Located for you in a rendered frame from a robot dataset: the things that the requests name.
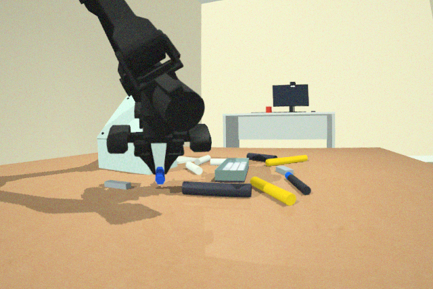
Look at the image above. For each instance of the yellow cylinder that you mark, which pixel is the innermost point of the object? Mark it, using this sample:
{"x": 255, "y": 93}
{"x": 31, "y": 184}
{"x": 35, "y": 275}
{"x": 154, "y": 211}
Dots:
{"x": 276, "y": 192}
{"x": 279, "y": 161}

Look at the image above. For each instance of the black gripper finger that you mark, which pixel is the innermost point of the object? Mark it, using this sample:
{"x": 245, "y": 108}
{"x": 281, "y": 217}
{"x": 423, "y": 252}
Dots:
{"x": 148, "y": 158}
{"x": 170, "y": 156}

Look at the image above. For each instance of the blue stylus with white tip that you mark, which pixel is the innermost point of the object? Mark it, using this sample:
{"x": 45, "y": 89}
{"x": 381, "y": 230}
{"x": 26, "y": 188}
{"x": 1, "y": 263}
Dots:
{"x": 160, "y": 177}

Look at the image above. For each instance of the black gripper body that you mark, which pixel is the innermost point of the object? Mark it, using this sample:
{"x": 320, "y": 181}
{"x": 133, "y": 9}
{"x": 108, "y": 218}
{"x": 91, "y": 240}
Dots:
{"x": 155, "y": 130}

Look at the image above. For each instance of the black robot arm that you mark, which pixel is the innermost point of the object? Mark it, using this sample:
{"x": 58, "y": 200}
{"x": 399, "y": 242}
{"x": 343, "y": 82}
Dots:
{"x": 139, "y": 47}

